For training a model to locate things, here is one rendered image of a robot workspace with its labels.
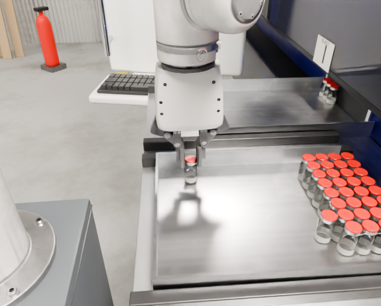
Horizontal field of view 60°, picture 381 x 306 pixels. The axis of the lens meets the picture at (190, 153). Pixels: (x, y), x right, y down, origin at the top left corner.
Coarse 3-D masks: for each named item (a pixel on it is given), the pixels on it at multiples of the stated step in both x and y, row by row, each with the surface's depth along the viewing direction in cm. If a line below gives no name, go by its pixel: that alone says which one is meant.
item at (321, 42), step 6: (318, 36) 74; (318, 42) 75; (324, 42) 72; (330, 42) 69; (318, 48) 75; (324, 48) 72; (330, 48) 69; (318, 54) 75; (330, 54) 69; (318, 60) 75; (324, 60) 72; (330, 60) 69; (324, 66) 72
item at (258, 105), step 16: (224, 80) 88; (240, 80) 88; (256, 80) 88; (272, 80) 89; (288, 80) 89; (304, 80) 89; (320, 80) 90; (224, 96) 87; (240, 96) 87; (256, 96) 87; (272, 96) 87; (288, 96) 87; (304, 96) 87; (224, 112) 79; (240, 112) 79; (256, 112) 79; (272, 112) 79; (288, 112) 79; (304, 112) 79; (320, 112) 79; (336, 112) 79; (240, 128) 67; (256, 128) 67; (272, 128) 67; (288, 128) 67; (304, 128) 68; (320, 128) 68; (336, 128) 68; (352, 128) 69; (368, 128) 69
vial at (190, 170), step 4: (188, 164) 54; (192, 164) 54; (196, 164) 55; (184, 168) 55; (188, 168) 55; (192, 168) 55; (196, 168) 55; (184, 172) 56; (188, 172) 55; (192, 172) 55; (196, 172) 56; (184, 176) 56; (188, 176) 55; (192, 176) 55; (196, 176) 56; (188, 180) 56; (192, 180) 56; (196, 180) 57
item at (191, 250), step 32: (160, 160) 59; (224, 160) 60; (256, 160) 61; (288, 160) 61; (160, 192) 55; (192, 192) 55; (224, 192) 55; (256, 192) 55; (288, 192) 55; (160, 224) 49; (192, 224) 49; (224, 224) 49; (256, 224) 49; (288, 224) 49; (160, 256) 44; (192, 256) 44; (224, 256) 44; (256, 256) 44; (288, 256) 44; (320, 256) 44; (352, 256) 44; (160, 288) 38
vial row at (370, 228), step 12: (324, 156) 55; (324, 168) 53; (336, 180) 50; (348, 192) 48; (348, 204) 46; (360, 204) 46; (360, 216) 44; (372, 228) 42; (360, 240) 43; (372, 240) 42; (360, 252) 44
